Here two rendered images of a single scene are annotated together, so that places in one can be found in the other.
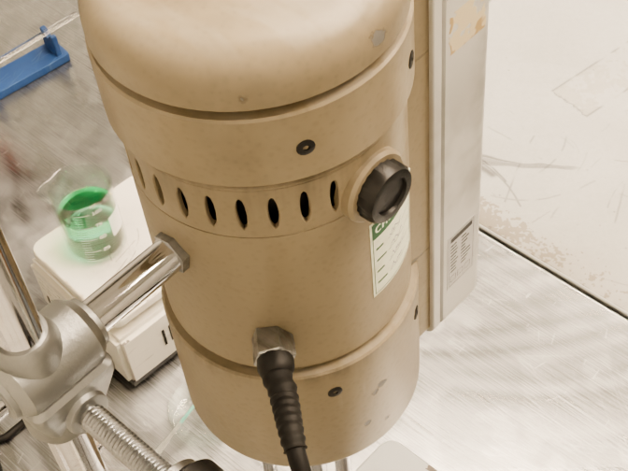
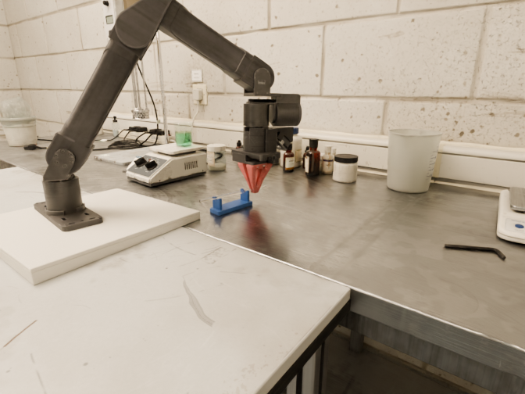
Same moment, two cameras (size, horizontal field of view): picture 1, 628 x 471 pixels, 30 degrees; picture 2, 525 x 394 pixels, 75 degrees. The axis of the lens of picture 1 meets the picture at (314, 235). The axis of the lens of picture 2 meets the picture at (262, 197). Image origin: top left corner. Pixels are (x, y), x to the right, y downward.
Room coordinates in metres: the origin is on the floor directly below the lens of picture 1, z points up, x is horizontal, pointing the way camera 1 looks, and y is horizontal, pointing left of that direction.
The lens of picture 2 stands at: (1.69, 0.22, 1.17)
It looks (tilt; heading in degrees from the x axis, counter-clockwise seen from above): 18 degrees down; 169
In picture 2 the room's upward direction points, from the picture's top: straight up
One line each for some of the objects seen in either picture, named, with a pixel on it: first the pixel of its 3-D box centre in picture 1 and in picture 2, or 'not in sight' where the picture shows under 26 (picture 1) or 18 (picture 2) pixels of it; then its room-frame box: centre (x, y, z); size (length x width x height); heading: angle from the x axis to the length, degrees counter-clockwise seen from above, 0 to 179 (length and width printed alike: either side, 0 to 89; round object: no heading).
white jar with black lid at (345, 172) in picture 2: not in sight; (345, 167); (0.79, 0.63, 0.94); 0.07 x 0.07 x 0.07
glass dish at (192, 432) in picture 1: (202, 412); not in sight; (0.51, 0.11, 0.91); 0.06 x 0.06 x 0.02
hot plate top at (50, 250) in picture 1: (127, 247); (176, 148); (0.64, 0.16, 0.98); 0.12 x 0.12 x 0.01; 38
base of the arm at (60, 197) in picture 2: not in sight; (63, 195); (0.99, -0.05, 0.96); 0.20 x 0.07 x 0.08; 35
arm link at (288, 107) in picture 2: not in sight; (273, 98); (0.91, 0.39, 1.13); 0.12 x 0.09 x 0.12; 98
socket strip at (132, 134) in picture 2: not in sight; (144, 135); (-0.10, -0.04, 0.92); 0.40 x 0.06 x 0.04; 42
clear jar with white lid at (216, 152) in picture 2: not in sight; (216, 157); (0.59, 0.28, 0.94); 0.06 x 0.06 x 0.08
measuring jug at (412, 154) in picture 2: not in sight; (412, 159); (0.88, 0.78, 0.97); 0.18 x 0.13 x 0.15; 131
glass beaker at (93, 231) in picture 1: (84, 214); (184, 134); (0.64, 0.18, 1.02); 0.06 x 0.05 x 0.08; 96
